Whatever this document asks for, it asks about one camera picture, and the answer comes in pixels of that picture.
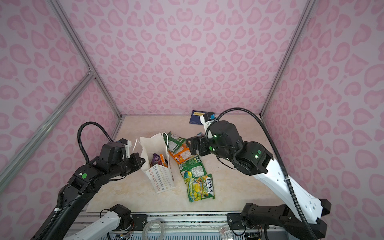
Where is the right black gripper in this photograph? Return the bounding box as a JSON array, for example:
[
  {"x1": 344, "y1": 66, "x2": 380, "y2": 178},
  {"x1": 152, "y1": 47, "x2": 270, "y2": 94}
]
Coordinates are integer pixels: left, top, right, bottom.
[{"x1": 182, "y1": 133, "x2": 233, "y2": 161}]

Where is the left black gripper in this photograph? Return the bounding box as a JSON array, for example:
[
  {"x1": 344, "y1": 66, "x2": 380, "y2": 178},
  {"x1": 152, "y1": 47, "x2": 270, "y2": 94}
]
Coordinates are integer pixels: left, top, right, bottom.
[{"x1": 111, "y1": 151, "x2": 147, "y2": 180}]

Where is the purple Fox's berries candy bag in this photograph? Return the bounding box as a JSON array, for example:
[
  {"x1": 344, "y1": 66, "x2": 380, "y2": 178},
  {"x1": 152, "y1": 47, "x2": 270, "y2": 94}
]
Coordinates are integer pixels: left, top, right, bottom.
[{"x1": 150, "y1": 154, "x2": 163, "y2": 168}]

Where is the white paper bag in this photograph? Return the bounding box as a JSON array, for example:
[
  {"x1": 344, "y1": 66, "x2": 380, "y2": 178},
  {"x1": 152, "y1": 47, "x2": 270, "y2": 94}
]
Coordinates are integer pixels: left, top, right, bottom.
[{"x1": 134, "y1": 133, "x2": 176, "y2": 194}]

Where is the yellow green Fox's candy bag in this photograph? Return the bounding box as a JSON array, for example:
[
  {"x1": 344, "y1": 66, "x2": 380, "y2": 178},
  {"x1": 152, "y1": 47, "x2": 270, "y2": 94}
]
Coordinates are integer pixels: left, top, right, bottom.
[{"x1": 186, "y1": 174, "x2": 216, "y2": 203}]

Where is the pink orange Fox's candy bag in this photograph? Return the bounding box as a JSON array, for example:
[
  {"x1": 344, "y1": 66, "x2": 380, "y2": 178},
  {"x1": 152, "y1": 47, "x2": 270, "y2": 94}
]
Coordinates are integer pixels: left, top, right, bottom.
[{"x1": 160, "y1": 155, "x2": 168, "y2": 168}]

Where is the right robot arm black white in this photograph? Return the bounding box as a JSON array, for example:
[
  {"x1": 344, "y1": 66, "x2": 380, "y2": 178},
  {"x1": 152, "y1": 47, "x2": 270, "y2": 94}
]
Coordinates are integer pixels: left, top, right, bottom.
[{"x1": 187, "y1": 121, "x2": 332, "y2": 240}]

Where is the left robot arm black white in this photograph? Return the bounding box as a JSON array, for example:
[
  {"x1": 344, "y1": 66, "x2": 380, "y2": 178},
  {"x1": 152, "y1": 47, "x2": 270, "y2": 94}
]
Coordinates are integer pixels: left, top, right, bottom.
[{"x1": 31, "y1": 142, "x2": 146, "y2": 240}]

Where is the green snack packet front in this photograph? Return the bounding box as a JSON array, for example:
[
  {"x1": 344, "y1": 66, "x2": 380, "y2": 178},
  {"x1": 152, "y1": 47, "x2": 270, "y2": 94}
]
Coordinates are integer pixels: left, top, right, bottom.
[{"x1": 179, "y1": 155, "x2": 207, "y2": 182}]

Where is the green snack packet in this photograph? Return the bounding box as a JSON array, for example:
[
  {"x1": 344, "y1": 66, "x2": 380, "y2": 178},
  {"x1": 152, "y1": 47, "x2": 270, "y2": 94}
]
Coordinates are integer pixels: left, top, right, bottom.
[
  {"x1": 179, "y1": 155, "x2": 207, "y2": 182},
  {"x1": 167, "y1": 132, "x2": 186, "y2": 153}
]

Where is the orange snack packet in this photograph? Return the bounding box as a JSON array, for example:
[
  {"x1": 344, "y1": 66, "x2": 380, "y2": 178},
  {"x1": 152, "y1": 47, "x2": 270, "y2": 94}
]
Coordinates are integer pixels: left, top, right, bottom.
[{"x1": 169, "y1": 144, "x2": 193, "y2": 165}]

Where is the green snack packet back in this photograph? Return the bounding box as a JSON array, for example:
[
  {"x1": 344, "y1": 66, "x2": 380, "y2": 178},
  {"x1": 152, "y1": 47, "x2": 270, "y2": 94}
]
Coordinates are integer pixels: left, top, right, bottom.
[{"x1": 167, "y1": 132, "x2": 186, "y2": 153}]

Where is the dark blue booklet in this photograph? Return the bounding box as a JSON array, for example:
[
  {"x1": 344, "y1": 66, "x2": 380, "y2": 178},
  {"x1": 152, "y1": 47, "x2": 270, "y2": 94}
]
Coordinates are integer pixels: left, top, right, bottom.
[{"x1": 189, "y1": 110, "x2": 206, "y2": 125}]

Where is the clear coiled tube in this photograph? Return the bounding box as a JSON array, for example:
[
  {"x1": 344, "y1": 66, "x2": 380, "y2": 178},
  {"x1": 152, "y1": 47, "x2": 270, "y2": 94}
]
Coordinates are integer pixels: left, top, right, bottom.
[{"x1": 142, "y1": 220, "x2": 166, "y2": 240}]

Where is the small clear plastic packet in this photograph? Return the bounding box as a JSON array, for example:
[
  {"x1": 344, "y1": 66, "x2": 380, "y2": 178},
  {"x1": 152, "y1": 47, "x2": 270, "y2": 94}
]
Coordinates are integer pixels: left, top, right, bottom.
[{"x1": 219, "y1": 224, "x2": 234, "y2": 240}]

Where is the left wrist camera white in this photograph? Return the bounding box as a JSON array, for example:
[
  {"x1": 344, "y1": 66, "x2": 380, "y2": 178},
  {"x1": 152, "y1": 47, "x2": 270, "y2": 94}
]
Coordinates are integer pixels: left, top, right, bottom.
[{"x1": 117, "y1": 139, "x2": 132, "y2": 159}]

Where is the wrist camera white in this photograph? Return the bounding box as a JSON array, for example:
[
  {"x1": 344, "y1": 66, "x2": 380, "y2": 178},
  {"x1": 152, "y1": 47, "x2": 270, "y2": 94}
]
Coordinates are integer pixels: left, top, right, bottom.
[
  {"x1": 200, "y1": 112, "x2": 217, "y2": 131},
  {"x1": 117, "y1": 139, "x2": 132, "y2": 159}
]

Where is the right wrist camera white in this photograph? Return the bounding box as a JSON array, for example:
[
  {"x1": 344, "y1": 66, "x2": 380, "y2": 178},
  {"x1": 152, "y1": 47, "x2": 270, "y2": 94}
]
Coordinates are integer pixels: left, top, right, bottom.
[{"x1": 200, "y1": 112, "x2": 217, "y2": 131}]

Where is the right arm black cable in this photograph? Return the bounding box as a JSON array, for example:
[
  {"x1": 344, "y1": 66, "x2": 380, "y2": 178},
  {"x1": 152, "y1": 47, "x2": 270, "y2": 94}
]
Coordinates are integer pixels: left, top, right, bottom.
[{"x1": 215, "y1": 107, "x2": 319, "y2": 240}]

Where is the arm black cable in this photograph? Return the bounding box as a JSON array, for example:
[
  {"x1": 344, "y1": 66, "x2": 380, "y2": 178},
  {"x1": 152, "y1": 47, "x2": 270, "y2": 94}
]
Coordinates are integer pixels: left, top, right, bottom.
[
  {"x1": 215, "y1": 107, "x2": 319, "y2": 240},
  {"x1": 76, "y1": 121, "x2": 114, "y2": 164}
]

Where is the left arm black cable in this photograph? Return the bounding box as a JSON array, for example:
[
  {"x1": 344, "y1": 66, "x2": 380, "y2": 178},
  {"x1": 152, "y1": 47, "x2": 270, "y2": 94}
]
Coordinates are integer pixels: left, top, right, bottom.
[{"x1": 76, "y1": 121, "x2": 114, "y2": 164}]

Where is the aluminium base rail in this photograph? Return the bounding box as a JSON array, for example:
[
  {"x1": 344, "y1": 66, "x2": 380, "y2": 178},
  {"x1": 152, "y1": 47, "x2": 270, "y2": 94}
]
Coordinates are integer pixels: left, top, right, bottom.
[{"x1": 55, "y1": 209, "x2": 320, "y2": 240}]

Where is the aluminium frame strut left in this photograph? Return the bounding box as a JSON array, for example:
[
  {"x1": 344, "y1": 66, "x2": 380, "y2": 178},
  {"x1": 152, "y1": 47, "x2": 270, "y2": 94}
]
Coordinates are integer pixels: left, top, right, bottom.
[{"x1": 1, "y1": 71, "x2": 94, "y2": 193}]

